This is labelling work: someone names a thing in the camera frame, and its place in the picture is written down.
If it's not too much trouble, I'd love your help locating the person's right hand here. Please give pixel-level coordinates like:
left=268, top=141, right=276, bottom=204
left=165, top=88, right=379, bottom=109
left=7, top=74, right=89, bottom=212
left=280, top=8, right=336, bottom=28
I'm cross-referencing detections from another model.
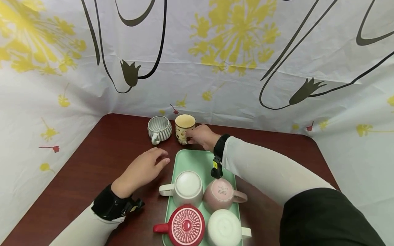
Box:
left=186, top=124, right=222, bottom=152

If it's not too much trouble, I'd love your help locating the green tray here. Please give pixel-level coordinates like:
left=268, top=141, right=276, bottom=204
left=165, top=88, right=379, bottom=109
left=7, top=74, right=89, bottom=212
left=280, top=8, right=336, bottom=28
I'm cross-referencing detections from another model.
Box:
left=162, top=149, right=244, bottom=246

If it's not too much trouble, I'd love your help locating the pink mug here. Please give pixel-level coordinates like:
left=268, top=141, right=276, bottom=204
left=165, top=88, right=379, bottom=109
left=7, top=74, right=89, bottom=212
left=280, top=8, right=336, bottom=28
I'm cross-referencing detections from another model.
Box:
left=203, top=178, right=248, bottom=214

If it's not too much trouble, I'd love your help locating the grey striped mug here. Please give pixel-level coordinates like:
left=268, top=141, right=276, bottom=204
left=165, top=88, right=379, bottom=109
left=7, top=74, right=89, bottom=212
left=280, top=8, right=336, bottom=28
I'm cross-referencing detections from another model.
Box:
left=147, top=115, right=173, bottom=146

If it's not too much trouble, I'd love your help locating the person's right forearm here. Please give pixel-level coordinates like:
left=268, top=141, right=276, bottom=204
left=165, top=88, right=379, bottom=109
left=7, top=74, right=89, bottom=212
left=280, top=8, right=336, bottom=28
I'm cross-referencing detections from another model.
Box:
left=222, top=136, right=387, bottom=246

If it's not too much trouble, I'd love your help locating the red patterned mug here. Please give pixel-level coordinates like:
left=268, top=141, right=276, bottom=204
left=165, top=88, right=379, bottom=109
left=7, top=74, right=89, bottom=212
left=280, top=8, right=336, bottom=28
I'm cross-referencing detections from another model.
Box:
left=153, top=204, right=206, bottom=246

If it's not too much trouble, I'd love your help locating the person's left forearm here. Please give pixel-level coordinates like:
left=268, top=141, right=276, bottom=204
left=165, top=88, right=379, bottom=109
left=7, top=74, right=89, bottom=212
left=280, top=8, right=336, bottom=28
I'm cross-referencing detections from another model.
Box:
left=49, top=202, right=125, bottom=246

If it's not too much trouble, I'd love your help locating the black wrist band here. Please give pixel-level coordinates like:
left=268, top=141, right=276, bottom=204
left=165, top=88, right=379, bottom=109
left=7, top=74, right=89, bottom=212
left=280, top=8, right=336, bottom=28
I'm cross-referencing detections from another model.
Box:
left=91, top=184, right=145, bottom=221
left=210, top=134, right=231, bottom=179

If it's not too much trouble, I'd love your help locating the white mug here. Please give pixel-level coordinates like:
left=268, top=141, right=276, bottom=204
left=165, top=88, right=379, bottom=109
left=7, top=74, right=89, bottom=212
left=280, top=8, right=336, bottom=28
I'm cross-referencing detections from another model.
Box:
left=159, top=170, right=203, bottom=208
left=207, top=209, right=252, bottom=246

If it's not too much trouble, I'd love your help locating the yellow dotted cup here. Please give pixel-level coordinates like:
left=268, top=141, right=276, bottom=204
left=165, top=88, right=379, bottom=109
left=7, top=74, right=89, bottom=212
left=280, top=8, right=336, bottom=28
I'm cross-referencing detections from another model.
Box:
left=175, top=114, right=197, bottom=145

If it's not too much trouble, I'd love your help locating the person's left hand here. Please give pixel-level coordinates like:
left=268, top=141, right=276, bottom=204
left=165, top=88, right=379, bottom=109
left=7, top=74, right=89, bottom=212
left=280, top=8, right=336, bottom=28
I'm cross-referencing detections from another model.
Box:
left=111, top=148, right=171, bottom=199

